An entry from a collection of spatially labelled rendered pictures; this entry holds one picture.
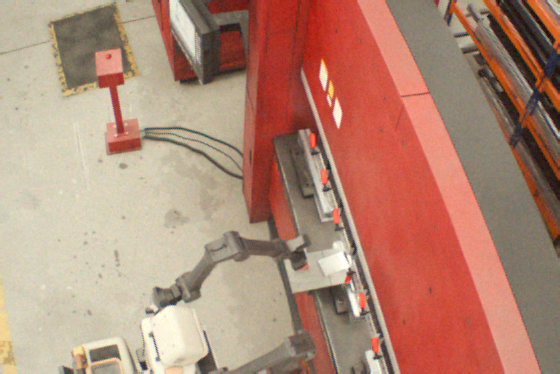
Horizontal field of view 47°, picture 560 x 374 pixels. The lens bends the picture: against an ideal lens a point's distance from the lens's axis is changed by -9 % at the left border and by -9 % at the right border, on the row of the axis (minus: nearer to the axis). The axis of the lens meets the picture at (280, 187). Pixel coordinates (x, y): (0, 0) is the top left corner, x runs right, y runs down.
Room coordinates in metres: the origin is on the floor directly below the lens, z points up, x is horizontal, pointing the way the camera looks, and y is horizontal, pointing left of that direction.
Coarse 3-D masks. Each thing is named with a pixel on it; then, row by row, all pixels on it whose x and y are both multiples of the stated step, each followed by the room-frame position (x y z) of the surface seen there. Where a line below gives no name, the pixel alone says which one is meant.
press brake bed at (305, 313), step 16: (272, 160) 2.21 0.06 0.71; (272, 176) 2.19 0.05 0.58; (272, 192) 2.17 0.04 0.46; (272, 208) 2.14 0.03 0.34; (288, 208) 1.89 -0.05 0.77; (272, 224) 2.20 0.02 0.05; (288, 224) 1.86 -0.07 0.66; (272, 240) 2.10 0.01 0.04; (288, 240) 1.83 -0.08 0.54; (288, 288) 1.78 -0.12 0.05; (304, 304) 1.48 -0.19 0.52; (304, 320) 1.43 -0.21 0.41; (320, 320) 1.28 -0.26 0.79; (320, 336) 1.23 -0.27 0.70; (320, 352) 1.19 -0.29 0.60; (320, 368) 1.14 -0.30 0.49
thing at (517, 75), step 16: (480, 16) 3.62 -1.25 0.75; (480, 32) 3.46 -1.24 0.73; (496, 32) 3.47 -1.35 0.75; (496, 48) 3.28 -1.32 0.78; (512, 48) 3.34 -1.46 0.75; (512, 64) 3.19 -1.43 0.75; (512, 80) 3.05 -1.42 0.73; (528, 80) 3.06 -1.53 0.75; (528, 96) 2.89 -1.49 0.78; (544, 96) 2.94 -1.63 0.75; (544, 112) 2.80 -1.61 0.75; (544, 128) 2.67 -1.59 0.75
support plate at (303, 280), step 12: (312, 252) 1.53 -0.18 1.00; (324, 252) 1.53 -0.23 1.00; (336, 252) 1.54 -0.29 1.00; (288, 264) 1.45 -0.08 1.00; (312, 264) 1.46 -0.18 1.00; (288, 276) 1.39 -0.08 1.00; (300, 276) 1.40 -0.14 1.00; (312, 276) 1.40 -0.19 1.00; (336, 276) 1.42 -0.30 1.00; (300, 288) 1.34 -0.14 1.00; (312, 288) 1.34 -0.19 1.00
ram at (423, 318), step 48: (336, 0) 2.00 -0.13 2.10; (336, 48) 1.92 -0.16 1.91; (336, 144) 1.76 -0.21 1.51; (384, 144) 1.41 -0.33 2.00; (384, 192) 1.33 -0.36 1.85; (384, 240) 1.23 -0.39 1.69; (432, 240) 1.01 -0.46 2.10; (384, 288) 1.12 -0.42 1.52; (432, 288) 0.92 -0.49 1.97; (384, 336) 1.00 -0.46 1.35; (432, 336) 0.81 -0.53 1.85
